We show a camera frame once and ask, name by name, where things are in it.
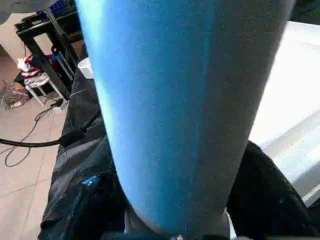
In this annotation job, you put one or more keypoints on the white plastic table top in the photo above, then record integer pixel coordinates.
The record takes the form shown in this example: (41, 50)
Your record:
(287, 100)

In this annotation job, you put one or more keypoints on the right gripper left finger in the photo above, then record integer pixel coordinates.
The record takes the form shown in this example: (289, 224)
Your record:
(85, 212)

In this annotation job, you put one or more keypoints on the white stool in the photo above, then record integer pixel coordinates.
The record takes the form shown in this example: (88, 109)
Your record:
(37, 83)

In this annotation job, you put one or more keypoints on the black metal rack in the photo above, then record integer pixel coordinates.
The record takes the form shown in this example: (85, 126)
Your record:
(42, 57)

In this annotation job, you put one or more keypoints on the red white striped cloth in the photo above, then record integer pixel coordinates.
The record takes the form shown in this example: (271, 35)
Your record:
(30, 72)

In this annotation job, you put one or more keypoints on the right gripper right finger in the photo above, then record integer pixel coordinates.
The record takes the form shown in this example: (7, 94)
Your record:
(265, 200)

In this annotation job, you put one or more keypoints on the white plastic table leg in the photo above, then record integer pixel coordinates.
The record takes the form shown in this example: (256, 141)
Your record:
(175, 100)

